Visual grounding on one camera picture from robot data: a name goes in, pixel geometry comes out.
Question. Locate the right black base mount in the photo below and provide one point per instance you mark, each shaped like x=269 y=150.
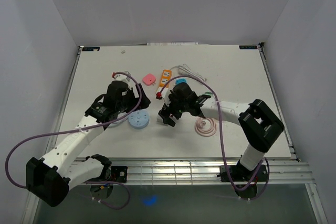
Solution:
x=240 y=174

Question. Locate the orange power strip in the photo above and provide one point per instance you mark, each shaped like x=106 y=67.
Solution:
x=165 y=77

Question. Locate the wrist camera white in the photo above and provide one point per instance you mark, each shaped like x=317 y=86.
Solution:
x=163 y=94
x=125 y=77

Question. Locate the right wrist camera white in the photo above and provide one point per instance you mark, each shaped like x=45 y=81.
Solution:
x=163 y=94

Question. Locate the black corner label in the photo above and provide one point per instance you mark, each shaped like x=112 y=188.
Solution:
x=248 y=47
x=90 y=49

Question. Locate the blue round power socket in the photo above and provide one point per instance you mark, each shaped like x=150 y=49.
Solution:
x=139 y=119

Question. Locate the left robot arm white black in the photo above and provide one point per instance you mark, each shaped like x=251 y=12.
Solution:
x=51 y=177

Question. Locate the aluminium frame rail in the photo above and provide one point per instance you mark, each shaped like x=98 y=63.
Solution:
x=207 y=172

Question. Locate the left black corner label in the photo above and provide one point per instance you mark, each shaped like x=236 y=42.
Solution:
x=90 y=49

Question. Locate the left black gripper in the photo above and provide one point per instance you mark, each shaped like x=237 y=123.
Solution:
x=135 y=100

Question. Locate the white charger plug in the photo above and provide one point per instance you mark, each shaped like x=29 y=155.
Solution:
x=160 y=120

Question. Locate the right black corner label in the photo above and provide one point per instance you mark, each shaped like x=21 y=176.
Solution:
x=248 y=47

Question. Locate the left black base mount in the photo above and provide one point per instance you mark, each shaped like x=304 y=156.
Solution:
x=116 y=174

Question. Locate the pink plug adapter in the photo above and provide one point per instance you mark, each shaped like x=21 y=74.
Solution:
x=149 y=79

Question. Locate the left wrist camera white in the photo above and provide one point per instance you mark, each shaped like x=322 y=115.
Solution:
x=125 y=77

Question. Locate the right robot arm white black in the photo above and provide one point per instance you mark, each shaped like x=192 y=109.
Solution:
x=256 y=122

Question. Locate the blue plug adapter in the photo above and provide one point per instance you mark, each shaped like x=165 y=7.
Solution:
x=181 y=80

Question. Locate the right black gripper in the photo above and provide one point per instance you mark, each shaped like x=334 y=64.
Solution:
x=166 y=111

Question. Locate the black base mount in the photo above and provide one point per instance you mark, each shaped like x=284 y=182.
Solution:
x=116 y=174
x=240 y=174

